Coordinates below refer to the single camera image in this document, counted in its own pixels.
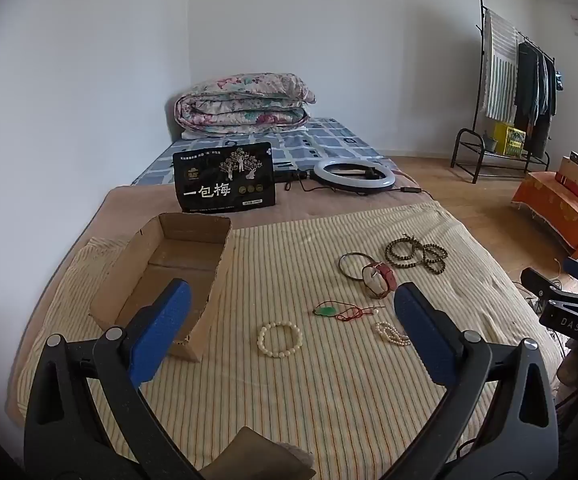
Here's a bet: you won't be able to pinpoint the green pendant on red cord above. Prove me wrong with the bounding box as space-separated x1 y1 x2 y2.
314 301 386 322

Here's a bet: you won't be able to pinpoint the orange patterned cloth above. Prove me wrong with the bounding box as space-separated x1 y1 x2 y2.
512 171 578 258

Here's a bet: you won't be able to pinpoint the dark thin bangle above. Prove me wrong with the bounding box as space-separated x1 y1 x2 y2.
339 252 377 282

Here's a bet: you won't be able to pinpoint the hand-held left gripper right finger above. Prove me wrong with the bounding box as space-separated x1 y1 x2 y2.
393 281 560 480

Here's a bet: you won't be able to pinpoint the black snack bag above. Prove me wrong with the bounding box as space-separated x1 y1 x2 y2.
172 142 277 213

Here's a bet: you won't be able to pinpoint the brown cloth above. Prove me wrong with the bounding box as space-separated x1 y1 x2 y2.
204 427 317 480

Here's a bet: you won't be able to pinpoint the folded floral quilt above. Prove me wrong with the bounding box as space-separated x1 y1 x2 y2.
174 73 317 137

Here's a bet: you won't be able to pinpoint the red strap watch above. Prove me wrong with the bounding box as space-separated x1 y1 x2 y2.
361 261 399 298

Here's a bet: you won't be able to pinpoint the wooden bead necklace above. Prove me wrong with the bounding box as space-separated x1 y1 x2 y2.
384 234 449 276

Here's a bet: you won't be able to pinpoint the white bead bracelet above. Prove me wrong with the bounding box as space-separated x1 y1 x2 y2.
257 322 303 359

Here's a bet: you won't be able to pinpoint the small pearl bracelet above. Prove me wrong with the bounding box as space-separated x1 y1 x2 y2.
373 321 412 347

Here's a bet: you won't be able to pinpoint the yellow box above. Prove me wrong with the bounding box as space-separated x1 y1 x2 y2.
492 122 526 157

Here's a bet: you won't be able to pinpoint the striped hanging cloth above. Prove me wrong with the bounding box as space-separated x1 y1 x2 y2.
483 9 520 122

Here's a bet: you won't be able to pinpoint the blue checked bedsheet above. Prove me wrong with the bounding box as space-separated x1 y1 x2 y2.
131 117 395 188

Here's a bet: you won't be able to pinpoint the black ring light cable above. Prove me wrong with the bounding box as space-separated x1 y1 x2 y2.
284 175 437 200

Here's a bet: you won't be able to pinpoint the tangled floor cables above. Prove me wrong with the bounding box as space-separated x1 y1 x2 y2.
514 282 542 315

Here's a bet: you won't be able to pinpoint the red flat box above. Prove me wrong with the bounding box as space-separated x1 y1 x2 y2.
555 172 578 207

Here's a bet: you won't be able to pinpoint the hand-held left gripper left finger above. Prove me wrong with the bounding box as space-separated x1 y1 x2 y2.
24 277 195 480

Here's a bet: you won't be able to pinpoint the brown blanket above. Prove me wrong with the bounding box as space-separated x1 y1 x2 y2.
6 180 440 426

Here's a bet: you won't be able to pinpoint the dark hanging clothes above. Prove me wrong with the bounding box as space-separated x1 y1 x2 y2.
513 41 566 161

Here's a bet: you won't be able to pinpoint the black clothes rack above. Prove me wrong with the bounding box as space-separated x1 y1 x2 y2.
450 0 557 184

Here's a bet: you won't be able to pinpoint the striped cream cloth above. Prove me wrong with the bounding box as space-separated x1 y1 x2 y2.
16 200 565 480

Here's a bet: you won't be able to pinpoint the white ring light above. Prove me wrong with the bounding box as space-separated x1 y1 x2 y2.
271 159 396 192

